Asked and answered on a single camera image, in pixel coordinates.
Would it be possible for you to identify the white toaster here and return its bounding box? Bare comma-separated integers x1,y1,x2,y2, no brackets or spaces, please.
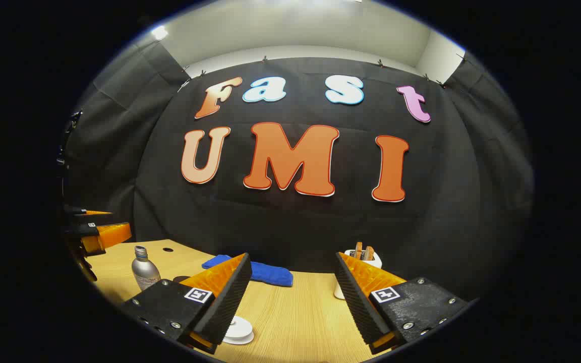
333,247,383,301

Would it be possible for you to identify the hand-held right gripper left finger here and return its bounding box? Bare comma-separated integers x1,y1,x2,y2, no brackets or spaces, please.
119,252,253,355

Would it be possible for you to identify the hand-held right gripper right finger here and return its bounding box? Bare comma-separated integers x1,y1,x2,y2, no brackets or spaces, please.
334,251,469,356

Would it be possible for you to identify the blue towel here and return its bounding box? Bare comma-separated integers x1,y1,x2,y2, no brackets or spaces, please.
201,255,294,287

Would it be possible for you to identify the silver water bottle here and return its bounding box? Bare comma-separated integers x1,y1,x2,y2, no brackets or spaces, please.
131,246,161,291

